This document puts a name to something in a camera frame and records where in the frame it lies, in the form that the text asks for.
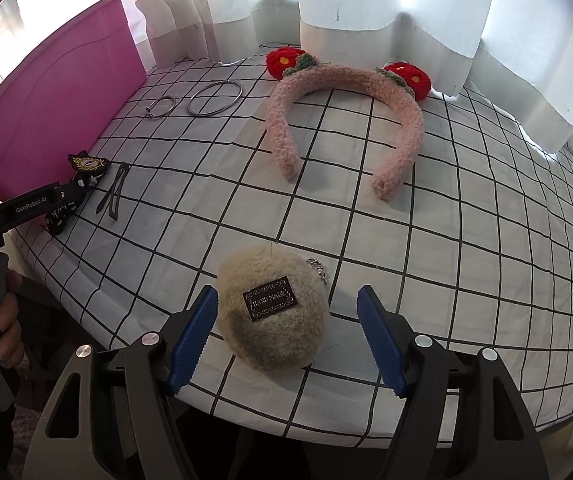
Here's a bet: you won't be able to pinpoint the small silver ring bangle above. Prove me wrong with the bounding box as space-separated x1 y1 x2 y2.
146 94 176 121

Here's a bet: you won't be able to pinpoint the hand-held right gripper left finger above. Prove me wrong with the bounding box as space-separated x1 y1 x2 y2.
29 285 220 480

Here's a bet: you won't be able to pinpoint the pink fluffy headband red flowers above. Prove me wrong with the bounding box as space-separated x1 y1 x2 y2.
264 46 434 202

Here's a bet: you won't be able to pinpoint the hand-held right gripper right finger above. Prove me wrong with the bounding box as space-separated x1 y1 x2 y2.
357 285 550 480

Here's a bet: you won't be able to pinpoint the black metal snap hair clip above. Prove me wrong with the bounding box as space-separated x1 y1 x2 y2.
97 161 132 221

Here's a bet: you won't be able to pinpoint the black bow hair clip with badge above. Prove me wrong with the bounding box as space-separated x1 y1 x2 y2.
45 149 113 237

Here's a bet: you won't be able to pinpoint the beige fluffy plush pouch keychain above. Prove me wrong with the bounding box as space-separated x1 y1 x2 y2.
215 245 330 374

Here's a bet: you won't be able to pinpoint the pink plastic storage box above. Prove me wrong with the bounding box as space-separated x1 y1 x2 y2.
0 0 148 200

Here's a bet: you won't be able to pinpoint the large silver bangle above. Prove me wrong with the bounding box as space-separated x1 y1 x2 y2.
187 79 244 120

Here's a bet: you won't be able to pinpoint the white black grid tablecloth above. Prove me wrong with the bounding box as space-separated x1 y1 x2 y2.
12 42 573 450

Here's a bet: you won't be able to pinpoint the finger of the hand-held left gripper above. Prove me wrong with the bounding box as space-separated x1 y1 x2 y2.
60 179 98 207

